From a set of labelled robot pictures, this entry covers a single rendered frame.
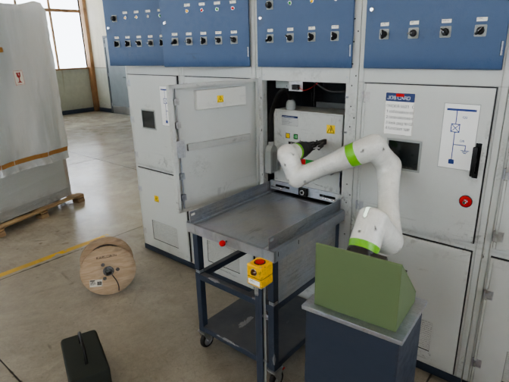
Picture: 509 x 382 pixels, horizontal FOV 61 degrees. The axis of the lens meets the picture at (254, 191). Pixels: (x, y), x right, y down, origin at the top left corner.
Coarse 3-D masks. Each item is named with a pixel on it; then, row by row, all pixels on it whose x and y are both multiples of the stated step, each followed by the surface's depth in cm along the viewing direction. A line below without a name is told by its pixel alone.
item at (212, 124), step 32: (192, 96) 245; (224, 96) 255; (256, 96) 270; (192, 128) 250; (224, 128) 264; (192, 160) 255; (224, 160) 269; (256, 160) 286; (192, 192) 260; (224, 192) 275
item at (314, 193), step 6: (270, 180) 286; (276, 180) 284; (270, 186) 288; (276, 186) 284; (282, 186) 281; (288, 186) 278; (288, 192) 279; (294, 192) 276; (312, 192) 267; (318, 192) 264; (324, 192) 261; (330, 192) 259; (318, 198) 265; (330, 198) 259
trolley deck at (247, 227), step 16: (240, 208) 258; (256, 208) 258; (272, 208) 257; (288, 208) 256; (304, 208) 256; (320, 208) 255; (192, 224) 237; (208, 224) 236; (224, 224) 236; (240, 224) 235; (256, 224) 235; (272, 224) 234; (288, 224) 234; (320, 224) 232; (336, 224) 246; (224, 240) 223; (240, 240) 216; (256, 240) 215; (272, 240) 215; (288, 240) 214; (304, 240) 222; (256, 256) 210; (272, 256) 203
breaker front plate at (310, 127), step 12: (276, 120) 271; (300, 120) 260; (312, 120) 254; (324, 120) 249; (336, 120) 244; (276, 132) 274; (288, 132) 268; (300, 132) 262; (312, 132) 257; (324, 132) 251; (336, 132) 246; (276, 144) 276; (336, 144) 248; (312, 156) 261; (324, 180) 260; (336, 180) 255; (336, 192) 257
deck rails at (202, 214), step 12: (240, 192) 266; (252, 192) 275; (264, 192) 285; (216, 204) 251; (228, 204) 259; (240, 204) 264; (336, 204) 248; (192, 216) 238; (204, 216) 245; (312, 216) 229; (324, 216) 240; (288, 228) 213; (300, 228) 222; (276, 240) 207
